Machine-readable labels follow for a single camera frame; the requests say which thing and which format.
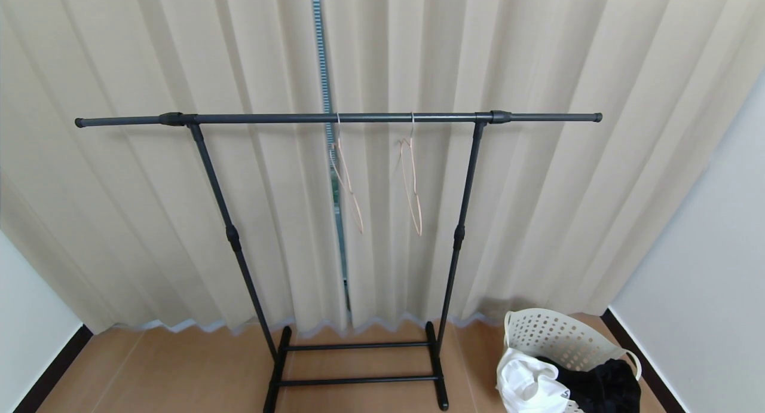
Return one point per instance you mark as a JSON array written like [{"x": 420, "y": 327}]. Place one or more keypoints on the pink clothes hanger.
[
  {"x": 348, "y": 190},
  {"x": 418, "y": 222}
]

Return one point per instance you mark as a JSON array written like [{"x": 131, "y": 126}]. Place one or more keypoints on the black shorts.
[{"x": 603, "y": 386}]

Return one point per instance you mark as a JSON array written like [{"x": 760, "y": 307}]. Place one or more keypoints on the white garment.
[{"x": 529, "y": 383}]

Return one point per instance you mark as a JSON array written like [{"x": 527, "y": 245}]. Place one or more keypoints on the black clothes rack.
[{"x": 269, "y": 118}]

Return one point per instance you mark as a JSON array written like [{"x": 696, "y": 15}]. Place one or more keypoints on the white laundry basket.
[{"x": 556, "y": 335}]

